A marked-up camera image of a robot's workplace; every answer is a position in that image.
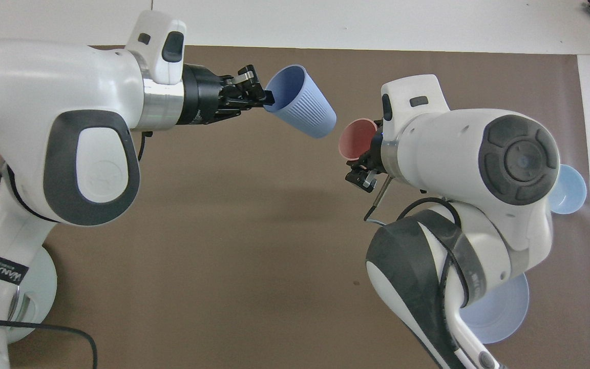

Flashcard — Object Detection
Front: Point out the pale blue plate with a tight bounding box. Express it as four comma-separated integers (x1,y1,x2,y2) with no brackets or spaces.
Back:
460,272,530,344

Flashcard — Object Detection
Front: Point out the light blue bowl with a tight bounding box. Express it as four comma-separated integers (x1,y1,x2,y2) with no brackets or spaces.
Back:
549,163,588,215

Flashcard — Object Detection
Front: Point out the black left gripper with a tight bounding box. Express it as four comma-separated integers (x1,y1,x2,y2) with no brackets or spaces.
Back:
181,64,276,127

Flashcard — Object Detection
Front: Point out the brown table mat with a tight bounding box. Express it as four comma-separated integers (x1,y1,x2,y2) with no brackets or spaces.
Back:
0,45,590,369

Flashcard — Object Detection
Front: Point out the blue ribbed cup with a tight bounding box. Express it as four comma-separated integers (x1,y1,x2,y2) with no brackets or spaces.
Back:
264,64,338,139

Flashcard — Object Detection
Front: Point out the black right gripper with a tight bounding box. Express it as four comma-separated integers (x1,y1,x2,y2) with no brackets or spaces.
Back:
345,120,385,192

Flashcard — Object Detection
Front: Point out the pink cup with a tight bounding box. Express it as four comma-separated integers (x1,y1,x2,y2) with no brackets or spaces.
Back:
338,118,379,161

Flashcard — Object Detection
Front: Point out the pale green steel pot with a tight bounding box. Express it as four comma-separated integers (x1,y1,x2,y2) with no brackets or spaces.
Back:
4,246,59,344

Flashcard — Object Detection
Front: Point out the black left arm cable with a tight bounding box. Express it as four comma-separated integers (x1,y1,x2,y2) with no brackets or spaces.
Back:
0,172,99,369

